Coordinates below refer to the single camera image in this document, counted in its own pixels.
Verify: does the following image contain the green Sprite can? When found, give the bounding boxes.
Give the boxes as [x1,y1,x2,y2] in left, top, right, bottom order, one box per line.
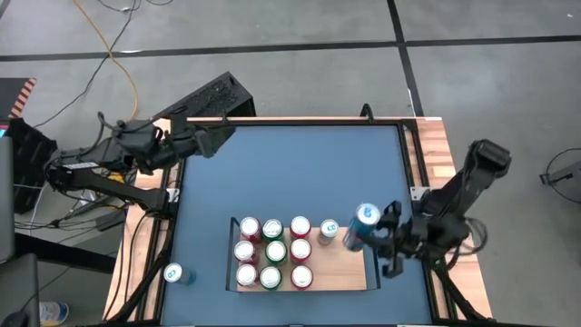
[264,240,288,267]
[261,218,285,243]
[260,265,284,292]

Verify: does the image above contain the red soda can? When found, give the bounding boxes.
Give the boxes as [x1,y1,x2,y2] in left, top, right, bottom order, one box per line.
[289,238,313,265]
[290,265,315,291]
[289,215,313,241]

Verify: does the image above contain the black table border frame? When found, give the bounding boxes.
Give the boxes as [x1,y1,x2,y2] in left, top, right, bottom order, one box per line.
[135,115,455,327]

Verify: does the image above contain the orange black striped board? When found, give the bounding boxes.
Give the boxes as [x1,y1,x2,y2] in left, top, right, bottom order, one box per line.
[0,76,37,120]

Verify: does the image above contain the black floor cable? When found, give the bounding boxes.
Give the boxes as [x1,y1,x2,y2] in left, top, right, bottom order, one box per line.
[32,0,176,129]

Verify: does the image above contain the black floor bar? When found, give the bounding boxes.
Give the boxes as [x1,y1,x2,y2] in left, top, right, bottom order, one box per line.
[13,232,117,274]

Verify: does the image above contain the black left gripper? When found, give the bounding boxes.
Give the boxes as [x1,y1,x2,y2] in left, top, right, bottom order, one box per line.
[156,115,237,161]

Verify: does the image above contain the yellow extension cord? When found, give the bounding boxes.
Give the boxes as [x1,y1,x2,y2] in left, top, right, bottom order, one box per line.
[72,0,140,120]

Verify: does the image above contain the white plastic container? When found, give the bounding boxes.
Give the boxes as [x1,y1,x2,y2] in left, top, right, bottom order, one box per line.
[38,301,71,327]

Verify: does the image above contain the light blue slim can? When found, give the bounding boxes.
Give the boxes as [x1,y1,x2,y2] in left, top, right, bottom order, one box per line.
[316,218,340,247]
[342,202,382,253]

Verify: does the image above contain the black perforated computer box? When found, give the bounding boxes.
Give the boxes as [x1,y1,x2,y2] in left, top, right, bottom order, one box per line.
[152,71,258,122]

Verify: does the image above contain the wooden shelf with black frame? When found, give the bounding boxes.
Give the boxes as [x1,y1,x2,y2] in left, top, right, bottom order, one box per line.
[225,214,384,293]

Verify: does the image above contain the black cable conduit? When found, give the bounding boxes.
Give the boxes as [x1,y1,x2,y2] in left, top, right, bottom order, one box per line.
[426,263,485,324]
[106,217,176,324]

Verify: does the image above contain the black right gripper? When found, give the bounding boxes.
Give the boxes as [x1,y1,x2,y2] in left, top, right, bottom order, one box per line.
[374,200,460,279]

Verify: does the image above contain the blue soda can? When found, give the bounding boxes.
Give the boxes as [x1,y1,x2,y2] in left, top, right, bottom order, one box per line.
[162,262,197,286]

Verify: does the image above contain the black plastic crate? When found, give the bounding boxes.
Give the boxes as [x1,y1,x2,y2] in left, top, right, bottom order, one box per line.
[7,116,60,215]

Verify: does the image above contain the red Coca-Cola can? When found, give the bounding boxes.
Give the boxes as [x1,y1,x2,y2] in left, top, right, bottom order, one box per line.
[235,263,261,288]
[239,216,263,243]
[233,240,259,265]

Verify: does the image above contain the grey cabinet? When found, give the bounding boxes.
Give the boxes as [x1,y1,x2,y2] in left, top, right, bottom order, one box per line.
[0,135,15,264]

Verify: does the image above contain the blue table mat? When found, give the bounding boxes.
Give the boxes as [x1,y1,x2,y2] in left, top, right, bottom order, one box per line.
[161,122,435,326]

